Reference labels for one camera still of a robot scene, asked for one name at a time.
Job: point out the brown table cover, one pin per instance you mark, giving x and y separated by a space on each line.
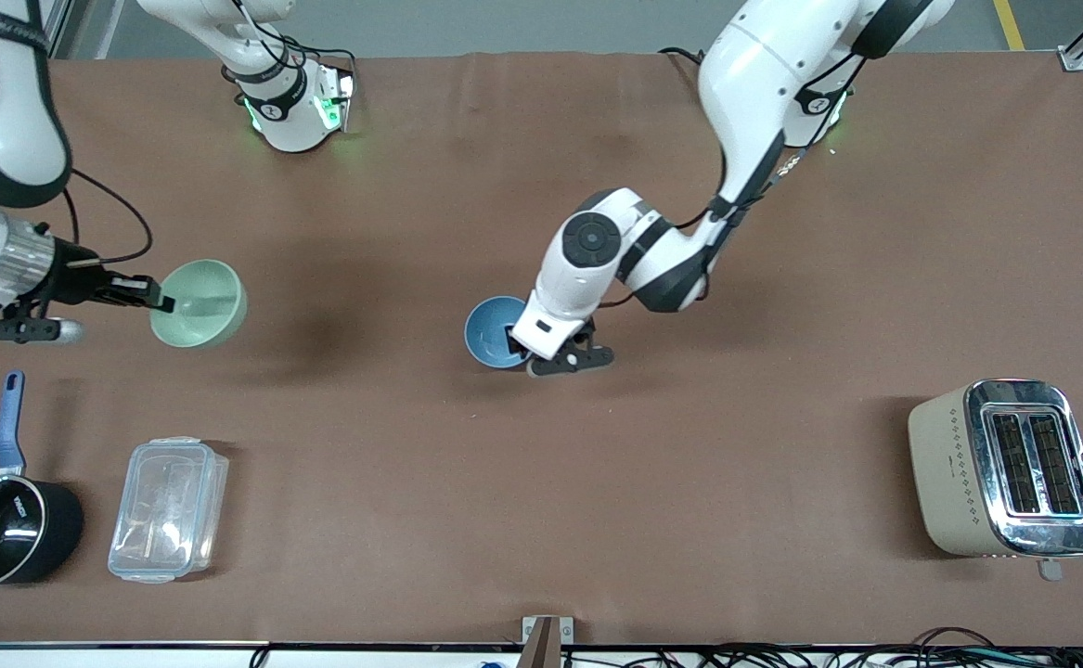
411 510

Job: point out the white table edge rail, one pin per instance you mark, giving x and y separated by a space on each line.
133 655

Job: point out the green bowl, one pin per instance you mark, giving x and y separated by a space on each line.
202 306

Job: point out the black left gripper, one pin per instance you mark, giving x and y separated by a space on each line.
514 340

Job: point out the clear plastic food container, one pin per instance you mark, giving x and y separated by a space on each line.
168 510

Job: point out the blue bowl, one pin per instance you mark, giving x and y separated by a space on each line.
485 329

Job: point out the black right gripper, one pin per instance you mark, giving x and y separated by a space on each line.
71 276

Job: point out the beige chrome two-slot toaster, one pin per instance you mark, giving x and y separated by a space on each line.
945 464

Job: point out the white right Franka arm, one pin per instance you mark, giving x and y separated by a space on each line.
3 121

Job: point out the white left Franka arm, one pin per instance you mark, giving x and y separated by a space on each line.
764 83

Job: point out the metal table edge bracket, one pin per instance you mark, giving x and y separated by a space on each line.
547 640

